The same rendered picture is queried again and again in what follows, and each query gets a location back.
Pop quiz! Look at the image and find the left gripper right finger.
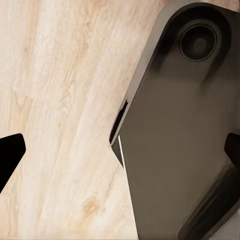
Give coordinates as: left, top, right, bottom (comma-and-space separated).
224, 133, 240, 173

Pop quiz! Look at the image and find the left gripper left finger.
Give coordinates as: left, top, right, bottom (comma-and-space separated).
0, 133, 26, 193

